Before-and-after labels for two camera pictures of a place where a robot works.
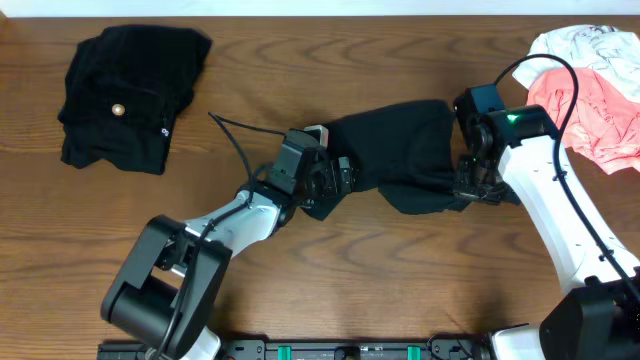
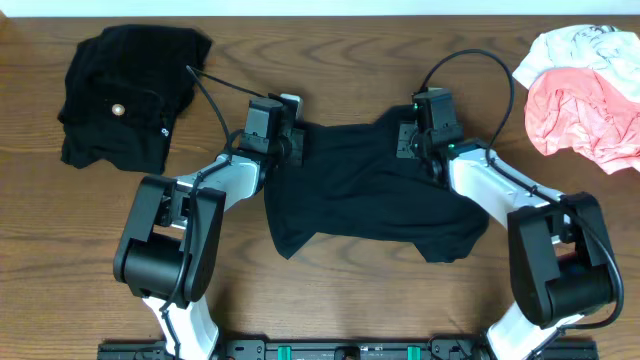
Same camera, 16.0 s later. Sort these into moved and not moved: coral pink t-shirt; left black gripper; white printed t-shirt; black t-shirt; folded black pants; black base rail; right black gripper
Moved: right black gripper; left black gripper; black t-shirt
Not moved: white printed t-shirt; black base rail; folded black pants; coral pink t-shirt
